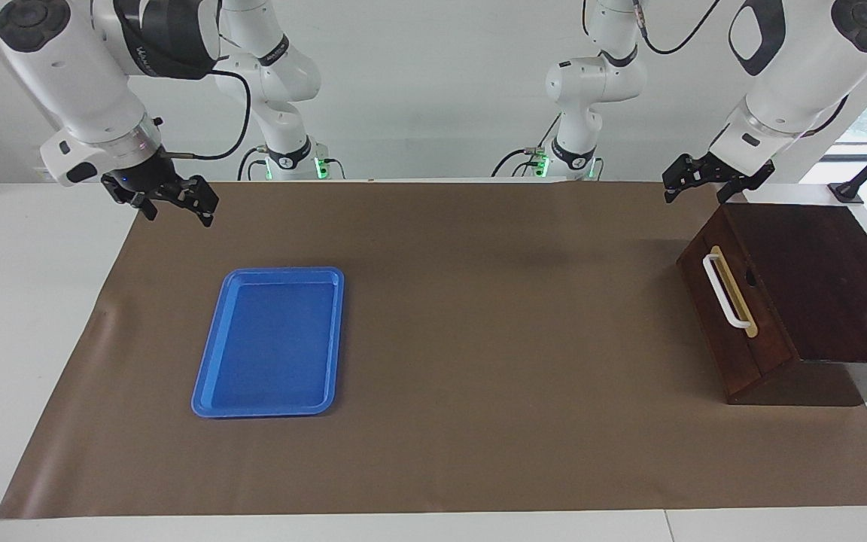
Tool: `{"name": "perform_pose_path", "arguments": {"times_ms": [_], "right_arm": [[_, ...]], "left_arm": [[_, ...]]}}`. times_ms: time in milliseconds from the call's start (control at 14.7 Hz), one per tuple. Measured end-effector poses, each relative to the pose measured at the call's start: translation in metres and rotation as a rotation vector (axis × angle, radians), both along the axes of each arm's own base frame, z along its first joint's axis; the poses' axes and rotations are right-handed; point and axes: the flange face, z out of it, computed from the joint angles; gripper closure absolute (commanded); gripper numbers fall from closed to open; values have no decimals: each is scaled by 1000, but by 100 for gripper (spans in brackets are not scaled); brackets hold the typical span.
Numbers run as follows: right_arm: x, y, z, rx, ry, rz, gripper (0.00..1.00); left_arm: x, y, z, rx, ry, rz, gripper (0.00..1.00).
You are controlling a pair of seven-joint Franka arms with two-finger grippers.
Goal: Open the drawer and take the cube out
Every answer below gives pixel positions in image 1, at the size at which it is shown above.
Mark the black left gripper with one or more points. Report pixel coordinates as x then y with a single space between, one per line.
719 172

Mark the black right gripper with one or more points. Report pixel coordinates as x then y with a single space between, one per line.
144 177

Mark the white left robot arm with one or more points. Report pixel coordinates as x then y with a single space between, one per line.
795 90

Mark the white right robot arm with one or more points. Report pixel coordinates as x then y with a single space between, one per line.
72 75

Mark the dark wooden drawer cabinet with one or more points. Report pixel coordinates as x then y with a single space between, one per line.
832 286

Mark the blue plastic tray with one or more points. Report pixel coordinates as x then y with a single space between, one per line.
272 339

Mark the brown table mat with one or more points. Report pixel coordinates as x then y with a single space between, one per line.
479 339

